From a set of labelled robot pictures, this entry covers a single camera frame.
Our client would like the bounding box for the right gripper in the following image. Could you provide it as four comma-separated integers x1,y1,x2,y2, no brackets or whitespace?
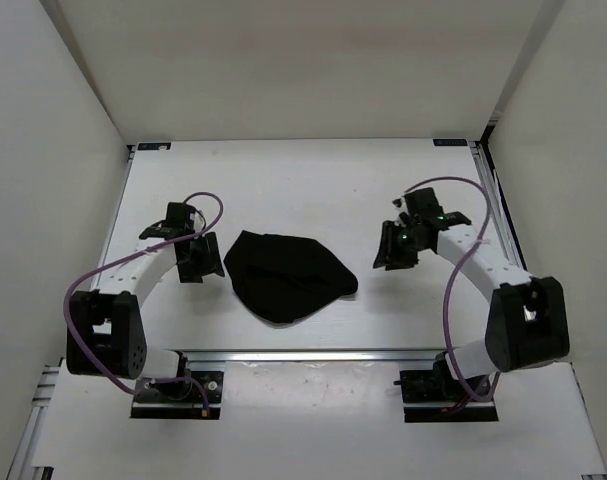
373,220,429,271

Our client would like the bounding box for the black skirt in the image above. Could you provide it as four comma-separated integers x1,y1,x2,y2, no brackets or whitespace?
224,231,358,325

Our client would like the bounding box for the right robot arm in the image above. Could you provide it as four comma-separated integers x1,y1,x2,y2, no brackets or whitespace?
373,212,570,400

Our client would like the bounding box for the right blue corner label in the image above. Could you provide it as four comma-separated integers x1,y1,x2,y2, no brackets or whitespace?
433,138,468,147

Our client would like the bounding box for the blue corner label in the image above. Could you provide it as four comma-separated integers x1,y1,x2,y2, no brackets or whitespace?
137,142,172,151
433,138,468,147

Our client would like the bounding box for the left blue corner label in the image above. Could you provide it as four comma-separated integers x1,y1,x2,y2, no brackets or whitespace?
137,142,172,151

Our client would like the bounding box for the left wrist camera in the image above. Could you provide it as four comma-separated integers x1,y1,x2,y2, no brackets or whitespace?
163,202,206,238

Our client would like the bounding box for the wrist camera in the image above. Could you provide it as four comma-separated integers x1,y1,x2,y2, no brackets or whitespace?
163,202,206,238
392,187,444,219

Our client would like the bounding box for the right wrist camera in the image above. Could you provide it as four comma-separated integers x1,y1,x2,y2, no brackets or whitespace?
392,187,444,219

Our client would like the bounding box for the front aluminium rail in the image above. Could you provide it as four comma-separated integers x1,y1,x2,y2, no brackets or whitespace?
186,349,440,363

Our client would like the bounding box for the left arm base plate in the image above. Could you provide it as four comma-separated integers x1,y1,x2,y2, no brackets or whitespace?
130,370,224,421

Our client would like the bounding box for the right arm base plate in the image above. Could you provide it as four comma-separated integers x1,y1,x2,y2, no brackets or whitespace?
393,366,499,424

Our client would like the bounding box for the left aluminium frame rail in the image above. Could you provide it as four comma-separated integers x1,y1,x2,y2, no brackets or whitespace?
6,360,63,480

